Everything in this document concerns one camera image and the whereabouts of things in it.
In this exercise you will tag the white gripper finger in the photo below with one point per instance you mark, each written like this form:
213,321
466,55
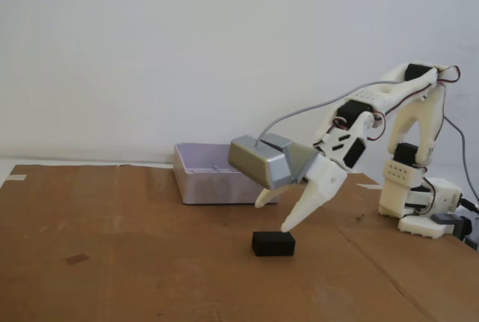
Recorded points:
318,187
265,196

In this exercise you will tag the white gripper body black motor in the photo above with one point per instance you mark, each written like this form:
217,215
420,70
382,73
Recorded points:
325,183

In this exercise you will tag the black rectangular block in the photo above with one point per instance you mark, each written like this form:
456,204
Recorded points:
273,244

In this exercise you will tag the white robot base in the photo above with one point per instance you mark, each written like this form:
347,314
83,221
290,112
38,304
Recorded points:
441,194

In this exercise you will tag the white plastic box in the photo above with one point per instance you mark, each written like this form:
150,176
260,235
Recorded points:
209,187

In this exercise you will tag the silver webcam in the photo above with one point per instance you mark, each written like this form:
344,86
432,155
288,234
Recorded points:
254,161

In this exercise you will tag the grey table clamp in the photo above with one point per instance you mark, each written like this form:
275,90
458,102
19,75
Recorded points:
445,221

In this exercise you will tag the brown cardboard sheet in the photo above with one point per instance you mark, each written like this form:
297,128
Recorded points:
149,262

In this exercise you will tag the white tape piece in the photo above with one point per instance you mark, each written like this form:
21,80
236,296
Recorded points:
16,177

